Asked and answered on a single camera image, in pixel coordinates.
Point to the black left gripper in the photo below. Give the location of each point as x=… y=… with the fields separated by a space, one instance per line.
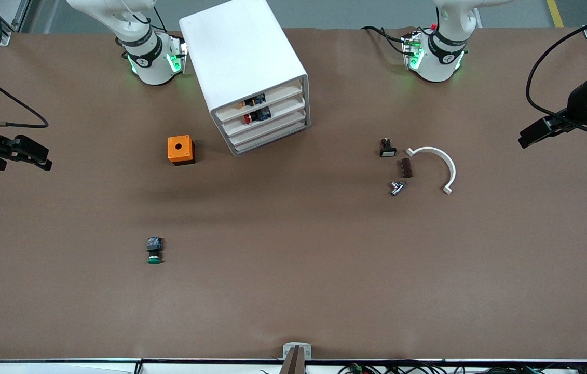
x=577 y=107

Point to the red push button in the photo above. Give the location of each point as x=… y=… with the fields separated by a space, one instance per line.
x=256 y=116

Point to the white plastic drawer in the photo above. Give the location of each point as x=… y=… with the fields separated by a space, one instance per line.
x=283 y=108
x=272 y=136
x=270 y=126
x=283 y=93

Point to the black white-faced push button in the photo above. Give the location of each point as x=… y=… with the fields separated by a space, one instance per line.
x=387 y=149

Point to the green push button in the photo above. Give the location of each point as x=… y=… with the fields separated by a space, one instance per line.
x=154 y=249

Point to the orange blue button part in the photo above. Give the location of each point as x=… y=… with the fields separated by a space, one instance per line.
x=253 y=100

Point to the white drawer cabinet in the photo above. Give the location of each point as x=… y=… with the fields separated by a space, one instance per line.
x=241 y=47

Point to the brown terminal block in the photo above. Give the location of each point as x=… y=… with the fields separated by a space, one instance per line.
x=406 y=168

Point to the small silver metal connector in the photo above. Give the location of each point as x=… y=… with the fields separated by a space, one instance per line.
x=397 y=187

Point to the brown table cover sheet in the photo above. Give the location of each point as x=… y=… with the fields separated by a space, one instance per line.
x=293 y=291

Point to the white curved plastic bracket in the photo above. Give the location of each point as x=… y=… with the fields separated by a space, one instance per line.
x=446 y=161

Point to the orange button enclosure box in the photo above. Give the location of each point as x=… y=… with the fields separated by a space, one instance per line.
x=179 y=148

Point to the grey metal mount bracket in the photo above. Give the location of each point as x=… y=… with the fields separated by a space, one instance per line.
x=297 y=353

